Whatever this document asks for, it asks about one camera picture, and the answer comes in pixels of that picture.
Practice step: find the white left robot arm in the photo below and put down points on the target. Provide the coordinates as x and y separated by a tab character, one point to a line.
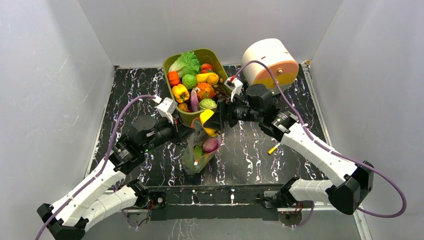
70	217

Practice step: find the red tomato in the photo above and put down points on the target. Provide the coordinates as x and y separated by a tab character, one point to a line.
206	68

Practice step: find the pale green cabbage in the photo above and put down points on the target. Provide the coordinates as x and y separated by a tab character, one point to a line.
207	103

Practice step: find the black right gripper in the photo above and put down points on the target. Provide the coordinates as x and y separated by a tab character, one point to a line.
222	114

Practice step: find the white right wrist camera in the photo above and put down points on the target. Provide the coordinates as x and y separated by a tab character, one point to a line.
235	85

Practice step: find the clear zip top bag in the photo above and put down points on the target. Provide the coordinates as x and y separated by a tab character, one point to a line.
199	137

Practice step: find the green bumpy citrus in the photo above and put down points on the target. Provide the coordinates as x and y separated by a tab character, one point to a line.
189	81

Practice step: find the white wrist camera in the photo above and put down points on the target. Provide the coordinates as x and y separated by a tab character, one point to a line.
166	109
235	85

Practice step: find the olive green plastic bin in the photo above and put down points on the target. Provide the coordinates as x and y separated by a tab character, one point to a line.
205	56

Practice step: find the purple white radicchio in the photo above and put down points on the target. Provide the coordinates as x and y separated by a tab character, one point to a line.
194	101

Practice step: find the orange yellow bell pepper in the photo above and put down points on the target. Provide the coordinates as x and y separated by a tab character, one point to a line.
180	93

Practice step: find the dark purple eggplant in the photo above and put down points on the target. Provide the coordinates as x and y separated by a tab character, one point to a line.
221	97

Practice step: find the orange mini pumpkin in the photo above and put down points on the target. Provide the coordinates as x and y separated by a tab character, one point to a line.
173	78

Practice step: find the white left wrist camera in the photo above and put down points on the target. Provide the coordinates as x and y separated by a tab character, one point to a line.
166	109

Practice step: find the green leafy vegetable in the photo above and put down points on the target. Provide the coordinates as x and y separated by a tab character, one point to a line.
192	160

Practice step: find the white cylindrical drawer box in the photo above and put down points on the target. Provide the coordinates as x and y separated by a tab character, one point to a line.
275	55

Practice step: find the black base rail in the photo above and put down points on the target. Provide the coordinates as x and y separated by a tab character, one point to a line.
205	202

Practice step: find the yellow squash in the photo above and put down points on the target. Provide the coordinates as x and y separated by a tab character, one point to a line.
202	77

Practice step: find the yellow tipped pen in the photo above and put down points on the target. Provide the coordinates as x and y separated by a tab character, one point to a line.
273	149

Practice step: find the green lettuce head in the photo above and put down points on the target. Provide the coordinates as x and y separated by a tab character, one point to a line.
186	64

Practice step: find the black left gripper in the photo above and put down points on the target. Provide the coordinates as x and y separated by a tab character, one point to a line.
180	133

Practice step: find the orange mottled fruit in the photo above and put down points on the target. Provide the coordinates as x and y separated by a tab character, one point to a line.
204	91

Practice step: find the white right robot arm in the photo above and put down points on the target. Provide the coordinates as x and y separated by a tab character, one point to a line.
347	184

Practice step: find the small orange yellow fruit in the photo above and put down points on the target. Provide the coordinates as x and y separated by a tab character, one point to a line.
213	79

